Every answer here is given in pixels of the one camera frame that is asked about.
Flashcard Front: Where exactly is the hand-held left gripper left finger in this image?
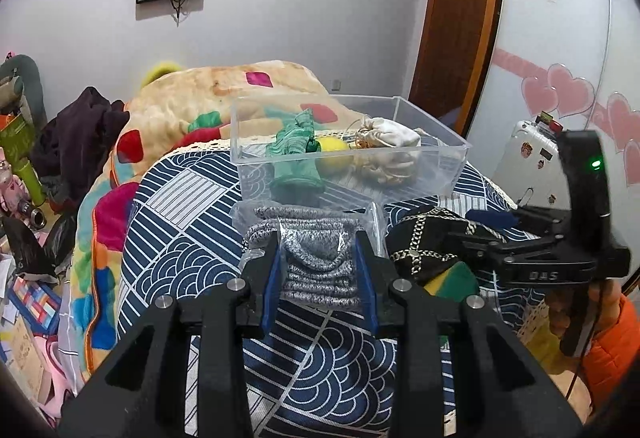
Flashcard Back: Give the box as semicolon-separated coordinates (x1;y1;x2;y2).
57;229;288;438

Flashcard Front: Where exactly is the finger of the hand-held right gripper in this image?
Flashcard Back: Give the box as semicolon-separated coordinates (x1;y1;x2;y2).
465;205;572;244
446;229;541;270

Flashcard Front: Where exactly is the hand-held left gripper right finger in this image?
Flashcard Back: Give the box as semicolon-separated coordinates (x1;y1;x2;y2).
352;231;586;438

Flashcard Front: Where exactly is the black cloth with gold chains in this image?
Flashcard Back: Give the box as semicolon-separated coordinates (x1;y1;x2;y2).
387;205;507;287

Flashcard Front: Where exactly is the grey knitted cloth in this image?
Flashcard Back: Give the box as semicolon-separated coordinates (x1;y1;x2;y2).
232;202;387;310

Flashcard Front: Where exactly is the clear plastic box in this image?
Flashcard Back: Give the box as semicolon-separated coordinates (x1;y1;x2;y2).
231;93;473;210

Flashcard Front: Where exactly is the person's right forearm orange sleeve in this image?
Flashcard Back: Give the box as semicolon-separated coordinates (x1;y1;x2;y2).
582;293;640;411

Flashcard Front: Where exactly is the person's right hand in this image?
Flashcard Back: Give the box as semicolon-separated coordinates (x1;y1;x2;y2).
544;278;626;350

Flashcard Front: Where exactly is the green and yellow sock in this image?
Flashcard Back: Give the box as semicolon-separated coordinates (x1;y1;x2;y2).
422;261;481;308

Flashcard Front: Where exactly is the white suitcase with stickers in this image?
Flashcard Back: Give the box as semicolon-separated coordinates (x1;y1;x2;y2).
492;115;565;210

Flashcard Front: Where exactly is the navy patterned bedspread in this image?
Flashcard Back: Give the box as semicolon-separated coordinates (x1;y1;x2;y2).
117;137;532;438

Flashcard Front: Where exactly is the yellow ball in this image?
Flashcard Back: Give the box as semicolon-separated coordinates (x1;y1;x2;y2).
316;137;354;175

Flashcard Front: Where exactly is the white wardrobe with pink hearts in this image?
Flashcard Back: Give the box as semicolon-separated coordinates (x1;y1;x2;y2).
465;0;640;239

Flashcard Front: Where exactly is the brown wooden door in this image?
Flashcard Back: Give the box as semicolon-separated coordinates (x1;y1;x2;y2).
407;0;508;140

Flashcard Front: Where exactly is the colourful patchwork blanket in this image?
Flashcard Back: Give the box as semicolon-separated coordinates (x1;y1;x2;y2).
70;62;351;376

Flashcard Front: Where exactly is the colourful block-print box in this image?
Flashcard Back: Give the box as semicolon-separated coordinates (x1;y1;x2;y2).
10;275;62;335

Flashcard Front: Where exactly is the black plastic bag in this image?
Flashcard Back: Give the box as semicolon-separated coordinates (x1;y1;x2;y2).
2;213;77;280

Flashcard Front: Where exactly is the dark purple clothing pile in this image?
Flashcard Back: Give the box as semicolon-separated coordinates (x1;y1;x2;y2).
31;87;132;215

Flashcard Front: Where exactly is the yellow-green plush toy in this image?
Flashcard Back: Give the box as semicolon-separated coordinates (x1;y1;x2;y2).
140;61;184;88

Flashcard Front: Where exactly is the green bottle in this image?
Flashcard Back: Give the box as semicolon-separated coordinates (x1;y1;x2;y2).
17;161;47;207

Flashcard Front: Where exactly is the green cardboard box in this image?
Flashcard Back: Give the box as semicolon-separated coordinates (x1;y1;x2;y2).
0;113;41;170

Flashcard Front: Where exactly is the white drawstring pouch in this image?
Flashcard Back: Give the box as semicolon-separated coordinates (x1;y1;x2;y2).
350;115;422;187

